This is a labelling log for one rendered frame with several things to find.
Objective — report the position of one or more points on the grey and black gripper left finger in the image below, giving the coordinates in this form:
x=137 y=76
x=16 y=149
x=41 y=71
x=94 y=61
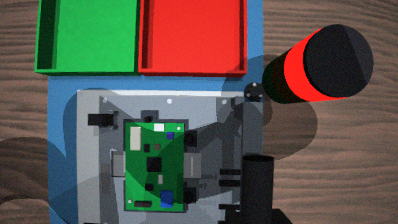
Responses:
x=233 y=217

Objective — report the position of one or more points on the red bin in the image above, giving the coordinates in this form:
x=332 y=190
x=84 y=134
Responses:
x=180 y=37

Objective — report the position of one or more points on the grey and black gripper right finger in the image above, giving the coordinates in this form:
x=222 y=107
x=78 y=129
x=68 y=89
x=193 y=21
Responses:
x=278 y=217

